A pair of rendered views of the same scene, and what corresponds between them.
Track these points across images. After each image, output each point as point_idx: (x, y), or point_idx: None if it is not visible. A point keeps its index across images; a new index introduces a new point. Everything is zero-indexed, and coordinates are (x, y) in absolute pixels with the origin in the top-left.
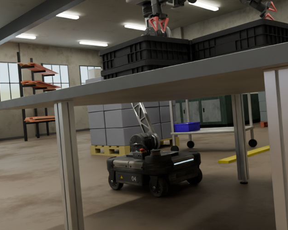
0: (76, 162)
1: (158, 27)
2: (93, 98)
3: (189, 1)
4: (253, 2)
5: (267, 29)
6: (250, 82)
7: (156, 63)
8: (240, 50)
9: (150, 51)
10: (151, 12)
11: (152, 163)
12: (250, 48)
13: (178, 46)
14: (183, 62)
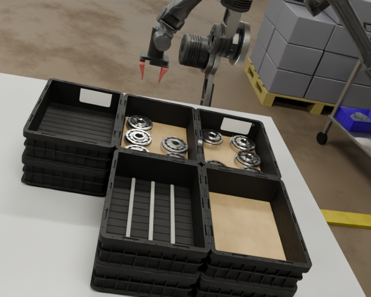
0: None
1: (229, 32)
2: None
3: (307, 9)
4: None
5: (111, 248)
6: None
7: (37, 165)
8: (99, 233)
9: (32, 148)
10: (225, 5)
11: None
12: (96, 246)
13: (91, 151)
14: (90, 172)
